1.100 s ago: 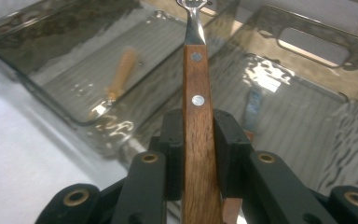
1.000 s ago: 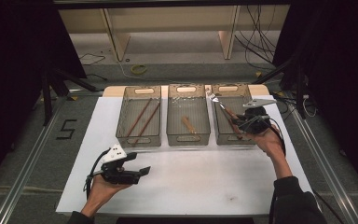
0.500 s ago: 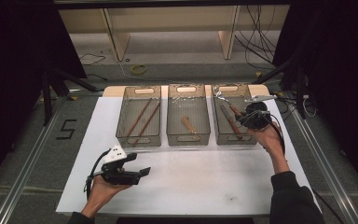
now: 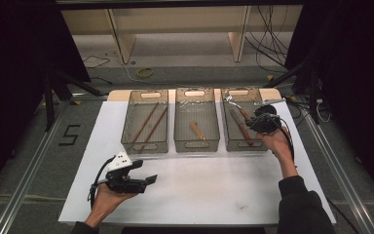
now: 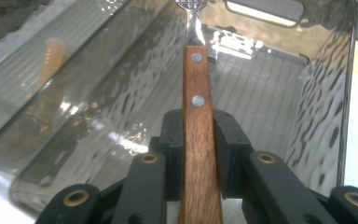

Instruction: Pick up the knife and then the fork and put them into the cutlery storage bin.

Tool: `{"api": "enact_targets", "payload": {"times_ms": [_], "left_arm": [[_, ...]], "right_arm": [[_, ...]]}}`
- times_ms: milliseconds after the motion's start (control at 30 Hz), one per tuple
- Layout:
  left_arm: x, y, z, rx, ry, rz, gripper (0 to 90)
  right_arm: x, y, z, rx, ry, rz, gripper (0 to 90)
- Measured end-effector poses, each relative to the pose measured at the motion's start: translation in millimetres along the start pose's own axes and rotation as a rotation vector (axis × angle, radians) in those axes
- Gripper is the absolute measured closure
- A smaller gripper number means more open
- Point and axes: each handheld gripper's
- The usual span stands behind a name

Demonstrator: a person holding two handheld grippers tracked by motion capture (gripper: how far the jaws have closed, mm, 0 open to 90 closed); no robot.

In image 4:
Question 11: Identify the person's left hand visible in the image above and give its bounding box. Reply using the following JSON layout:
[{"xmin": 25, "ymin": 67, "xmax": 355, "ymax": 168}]
[{"xmin": 89, "ymin": 184, "xmax": 139, "ymax": 227}]

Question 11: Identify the left hand-held gripper black cable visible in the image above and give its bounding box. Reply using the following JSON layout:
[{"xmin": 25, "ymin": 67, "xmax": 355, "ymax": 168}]
[{"xmin": 88, "ymin": 156, "xmax": 117, "ymax": 210}]

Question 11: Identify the aluminium floor rail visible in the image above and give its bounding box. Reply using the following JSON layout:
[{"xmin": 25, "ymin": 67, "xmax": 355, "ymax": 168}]
[
  {"xmin": 0, "ymin": 93, "xmax": 110, "ymax": 234},
  {"xmin": 299, "ymin": 106, "xmax": 374, "ymax": 234}
]

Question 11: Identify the person's right hand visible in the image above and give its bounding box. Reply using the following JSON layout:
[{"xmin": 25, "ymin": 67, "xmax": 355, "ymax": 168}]
[{"xmin": 256, "ymin": 126, "xmax": 296, "ymax": 165}]

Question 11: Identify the beige wooden desk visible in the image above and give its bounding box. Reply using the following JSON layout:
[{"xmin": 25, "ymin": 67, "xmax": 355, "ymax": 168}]
[{"xmin": 59, "ymin": 4, "xmax": 304, "ymax": 65}]

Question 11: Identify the bundle of black cables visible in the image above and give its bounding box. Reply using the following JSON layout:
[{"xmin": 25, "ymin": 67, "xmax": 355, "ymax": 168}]
[{"xmin": 244, "ymin": 4, "xmax": 290, "ymax": 72}]

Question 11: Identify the white table cover sheet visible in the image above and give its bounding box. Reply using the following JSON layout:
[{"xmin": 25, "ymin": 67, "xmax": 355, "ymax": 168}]
[{"xmin": 57, "ymin": 98, "xmax": 337, "ymax": 227}]

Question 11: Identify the thin black floor cable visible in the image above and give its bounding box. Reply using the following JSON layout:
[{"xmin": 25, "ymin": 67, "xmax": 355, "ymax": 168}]
[{"xmin": 81, "ymin": 55, "xmax": 112, "ymax": 70}]

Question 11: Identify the white floor cable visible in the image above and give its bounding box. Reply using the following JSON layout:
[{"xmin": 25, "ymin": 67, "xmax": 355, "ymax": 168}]
[{"xmin": 119, "ymin": 60, "xmax": 150, "ymax": 84}]

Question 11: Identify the grey transparent plastic bin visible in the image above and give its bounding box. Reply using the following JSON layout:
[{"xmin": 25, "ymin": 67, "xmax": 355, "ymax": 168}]
[
  {"xmin": 219, "ymin": 87, "xmax": 276, "ymax": 153},
  {"xmin": 120, "ymin": 89, "xmax": 169, "ymax": 156},
  {"xmin": 173, "ymin": 87, "xmax": 221, "ymax": 154}
]

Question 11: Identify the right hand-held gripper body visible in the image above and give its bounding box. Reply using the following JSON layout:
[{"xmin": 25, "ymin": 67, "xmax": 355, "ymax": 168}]
[{"xmin": 252, "ymin": 98, "xmax": 287, "ymax": 135}]

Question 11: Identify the yellow tape roll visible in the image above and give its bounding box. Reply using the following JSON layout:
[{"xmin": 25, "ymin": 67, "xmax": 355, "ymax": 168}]
[{"xmin": 135, "ymin": 66, "xmax": 155, "ymax": 79}]

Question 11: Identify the black metal stand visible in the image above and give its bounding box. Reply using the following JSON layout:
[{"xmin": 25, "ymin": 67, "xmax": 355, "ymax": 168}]
[
  {"xmin": 262, "ymin": 58, "xmax": 323, "ymax": 127},
  {"xmin": 43, "ymin": 69, "xmax": 109, "ymax": 133}
]

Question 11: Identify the hand-held gripper black cable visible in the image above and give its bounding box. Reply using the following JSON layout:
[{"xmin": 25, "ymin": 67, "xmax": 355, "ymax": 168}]
[
  {"xmin": 256, "ymin": 113, "xmax": 297, "ymax": 164},
  {"xmin": 88, "ymin": 156, "xmax": 117, "ymax": 210}
]

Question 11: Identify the black curtain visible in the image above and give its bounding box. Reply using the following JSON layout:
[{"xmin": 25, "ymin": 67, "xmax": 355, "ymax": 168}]
[
  {"xmin": 284, "ymin": 0, "xmax": 374, "ymax": 211},
  {"xmin": 0, "ymin": 0, "xmax": 91, "ymax": 204}
]

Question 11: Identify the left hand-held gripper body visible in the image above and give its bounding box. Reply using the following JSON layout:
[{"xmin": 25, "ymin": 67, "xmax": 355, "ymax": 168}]
[{"xmin": 105, "ymin": 150, "xmax": 149, "ymax": 195}]

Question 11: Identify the amber translucent plastic spoon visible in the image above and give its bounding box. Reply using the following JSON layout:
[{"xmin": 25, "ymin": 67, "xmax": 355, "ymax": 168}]
[{"xmin": 188, "ymin": 120, "xmax": 209, "ymax": 144}]

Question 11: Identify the brown wooden chopstick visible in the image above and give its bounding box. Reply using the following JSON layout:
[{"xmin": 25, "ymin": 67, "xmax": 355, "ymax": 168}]
[
  {"xmin": 131, "ymin": 102, "xmax": 160, "ymax": 144},
  {"xmin": 138, "ymin": 106, "xmax": 169, "ymax": 153}
]

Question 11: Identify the right hand-held gripper black cable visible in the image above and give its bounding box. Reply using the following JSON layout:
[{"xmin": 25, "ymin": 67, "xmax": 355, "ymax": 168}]
[{"xmin": 256, "ymin": 113, "xmax": 297, "ymax": 164}]

